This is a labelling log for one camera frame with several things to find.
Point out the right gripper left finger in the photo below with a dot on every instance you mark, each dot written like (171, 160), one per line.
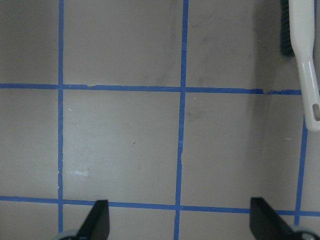
(96, 225)

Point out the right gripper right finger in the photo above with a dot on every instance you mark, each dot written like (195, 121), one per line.
(266, 224)

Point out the white hand brush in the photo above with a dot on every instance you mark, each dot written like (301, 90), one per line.
(297, 38)

